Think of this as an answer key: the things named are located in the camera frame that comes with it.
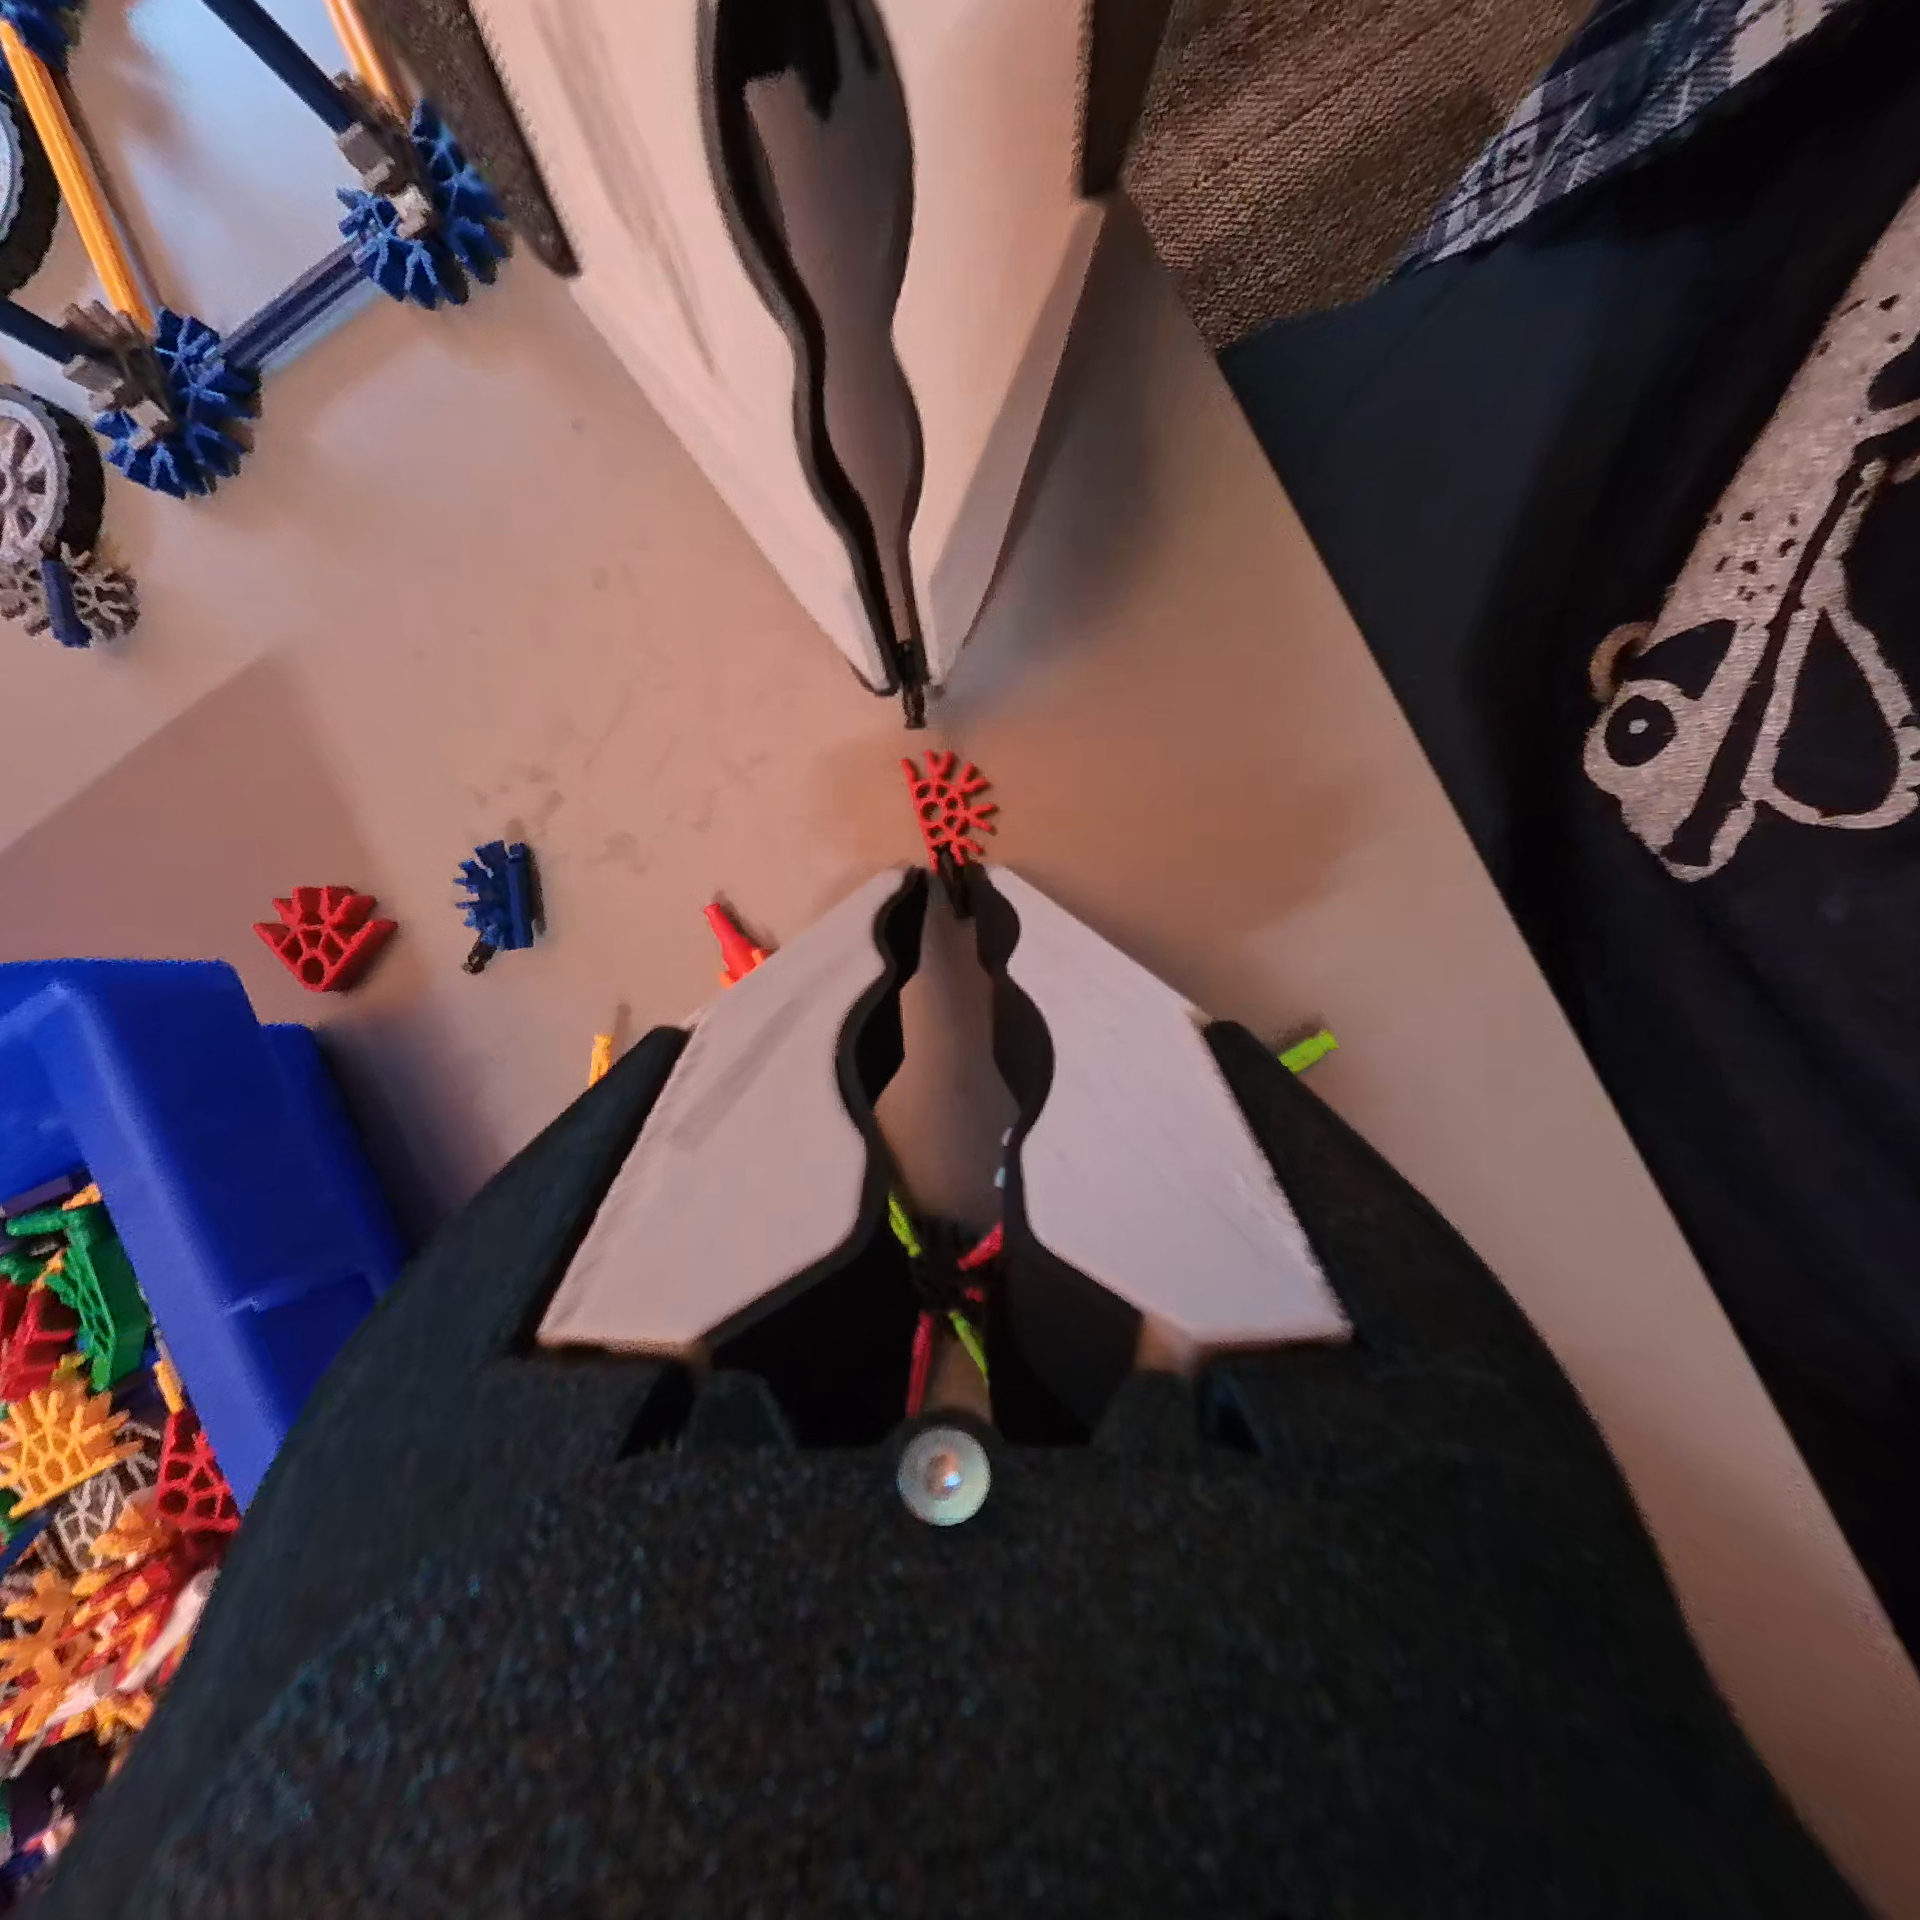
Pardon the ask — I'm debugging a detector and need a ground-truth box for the spoked construction toy wheel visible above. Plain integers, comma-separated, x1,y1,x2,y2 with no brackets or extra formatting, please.
586,895,1336,1418

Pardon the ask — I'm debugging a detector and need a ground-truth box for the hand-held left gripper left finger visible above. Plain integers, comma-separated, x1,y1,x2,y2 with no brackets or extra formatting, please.
536,862,927,1364

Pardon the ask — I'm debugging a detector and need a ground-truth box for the red snowflake connector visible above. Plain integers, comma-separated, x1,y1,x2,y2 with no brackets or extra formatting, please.
901,749,1000,916

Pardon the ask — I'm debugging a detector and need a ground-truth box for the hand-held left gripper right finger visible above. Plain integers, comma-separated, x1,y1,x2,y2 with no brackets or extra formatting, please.
960,862,1354,1359

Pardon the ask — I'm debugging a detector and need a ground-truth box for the blue construction toy car frame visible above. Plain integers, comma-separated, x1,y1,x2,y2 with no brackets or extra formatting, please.
0,0,513,501

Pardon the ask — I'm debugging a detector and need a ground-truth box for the toy wheel pair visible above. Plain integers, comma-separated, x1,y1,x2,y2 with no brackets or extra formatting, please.
0,382,146,648

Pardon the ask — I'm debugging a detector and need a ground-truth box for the red wedge connector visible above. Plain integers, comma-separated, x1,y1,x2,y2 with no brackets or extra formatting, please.
251,884,399,994

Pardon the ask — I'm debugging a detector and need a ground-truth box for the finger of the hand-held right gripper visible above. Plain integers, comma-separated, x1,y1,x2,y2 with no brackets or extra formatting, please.
470,0,920,700
816,0,1120,700

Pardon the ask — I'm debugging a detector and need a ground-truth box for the pile of colourful toy pieces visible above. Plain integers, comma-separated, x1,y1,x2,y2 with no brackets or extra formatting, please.
0,1183,243,1848

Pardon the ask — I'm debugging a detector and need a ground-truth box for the blue plastic storage bin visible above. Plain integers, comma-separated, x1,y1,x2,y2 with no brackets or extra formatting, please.
0,960,409,1525

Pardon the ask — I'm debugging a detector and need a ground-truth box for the person in dark printed shirt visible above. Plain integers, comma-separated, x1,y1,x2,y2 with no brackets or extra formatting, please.
1222,46,1920,1653

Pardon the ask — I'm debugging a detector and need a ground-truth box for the blue connector with black rod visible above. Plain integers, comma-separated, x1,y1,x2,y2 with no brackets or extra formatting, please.
454,838,546,976

